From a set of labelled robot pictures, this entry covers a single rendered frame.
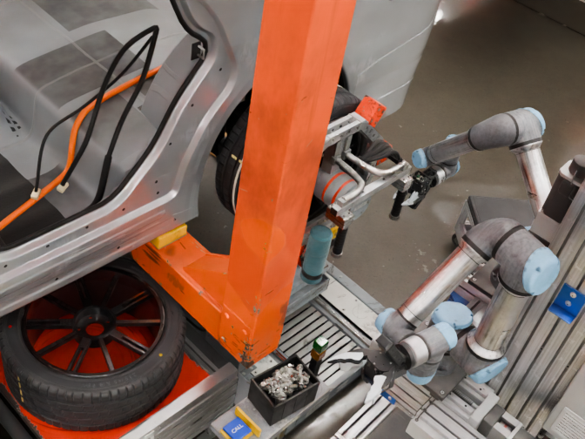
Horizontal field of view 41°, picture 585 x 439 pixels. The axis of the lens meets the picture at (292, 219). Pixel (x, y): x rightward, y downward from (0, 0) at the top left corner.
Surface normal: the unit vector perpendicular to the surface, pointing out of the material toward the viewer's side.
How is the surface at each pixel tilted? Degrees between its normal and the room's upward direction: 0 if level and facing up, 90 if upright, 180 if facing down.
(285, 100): 90
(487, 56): 0
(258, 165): 90
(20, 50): 7
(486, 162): 0
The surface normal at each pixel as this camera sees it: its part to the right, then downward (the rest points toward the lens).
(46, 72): 0.06, -0.66
